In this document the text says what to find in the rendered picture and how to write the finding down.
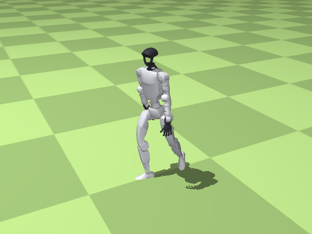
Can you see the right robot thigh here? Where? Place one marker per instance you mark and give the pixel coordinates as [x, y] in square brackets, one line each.
[141, 130]

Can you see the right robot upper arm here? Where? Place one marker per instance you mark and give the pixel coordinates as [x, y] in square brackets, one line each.
[139, 88]

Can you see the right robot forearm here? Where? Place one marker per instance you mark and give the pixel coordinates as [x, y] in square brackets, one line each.
[144, 101]

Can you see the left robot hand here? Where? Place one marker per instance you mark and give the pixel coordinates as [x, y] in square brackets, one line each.
[167, 128]

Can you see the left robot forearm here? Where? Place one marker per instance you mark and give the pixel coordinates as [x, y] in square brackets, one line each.
[167, 109]

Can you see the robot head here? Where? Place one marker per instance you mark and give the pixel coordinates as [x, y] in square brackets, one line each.
[150, 53]

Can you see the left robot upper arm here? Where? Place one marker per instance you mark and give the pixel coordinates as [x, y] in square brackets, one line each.
[164, 79]

